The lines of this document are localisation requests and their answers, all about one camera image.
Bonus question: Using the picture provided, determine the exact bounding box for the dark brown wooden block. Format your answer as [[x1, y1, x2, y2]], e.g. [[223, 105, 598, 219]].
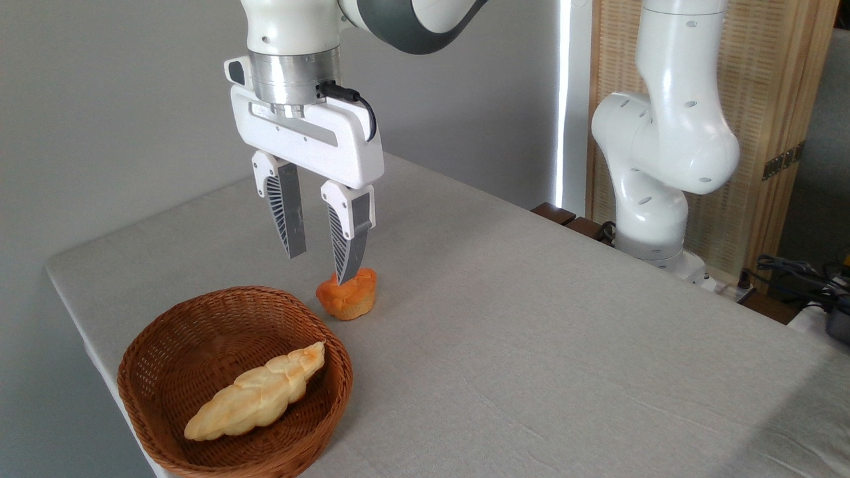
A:
[[531, 202, 577, 226], [564, 216, 616, 247]]

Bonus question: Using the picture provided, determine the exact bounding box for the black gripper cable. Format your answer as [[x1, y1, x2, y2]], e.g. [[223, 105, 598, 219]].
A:
[[317, 81, 378, 143]]

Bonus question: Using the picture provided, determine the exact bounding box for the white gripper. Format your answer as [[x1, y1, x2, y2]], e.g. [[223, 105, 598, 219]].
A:
[[224, 56, 385, 285]]

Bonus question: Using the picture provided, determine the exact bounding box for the grey tablecloth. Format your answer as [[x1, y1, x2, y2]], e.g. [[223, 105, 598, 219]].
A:
[[45, 151, 850, 478]]

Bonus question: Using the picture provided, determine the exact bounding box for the wooden folding screen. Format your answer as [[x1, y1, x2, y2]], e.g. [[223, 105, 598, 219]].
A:
[[588, 0, 841, 293]]

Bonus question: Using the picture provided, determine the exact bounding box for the brown wicker basket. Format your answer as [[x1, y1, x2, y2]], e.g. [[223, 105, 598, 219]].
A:
[[118, 286, 354, 478]]

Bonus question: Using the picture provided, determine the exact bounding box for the black cable bundle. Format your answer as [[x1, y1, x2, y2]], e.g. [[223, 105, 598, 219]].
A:
[[756, 254, 850, 313]]

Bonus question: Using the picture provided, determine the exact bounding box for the black screen hinge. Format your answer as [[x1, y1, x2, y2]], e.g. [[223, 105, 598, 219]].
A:
[[762, 141, 806, 181]]

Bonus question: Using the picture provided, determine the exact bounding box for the orange muffin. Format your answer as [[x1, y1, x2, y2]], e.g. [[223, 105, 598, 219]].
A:
[[315, 268, 378, 321]]

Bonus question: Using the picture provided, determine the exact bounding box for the long braided bread loaf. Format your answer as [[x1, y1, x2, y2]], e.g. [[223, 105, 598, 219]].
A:
[[184, 341, 326, 441]]

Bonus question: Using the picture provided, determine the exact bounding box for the white power strip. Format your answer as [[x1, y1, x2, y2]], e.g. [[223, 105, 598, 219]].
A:
[[704, 279, 758, 303]]

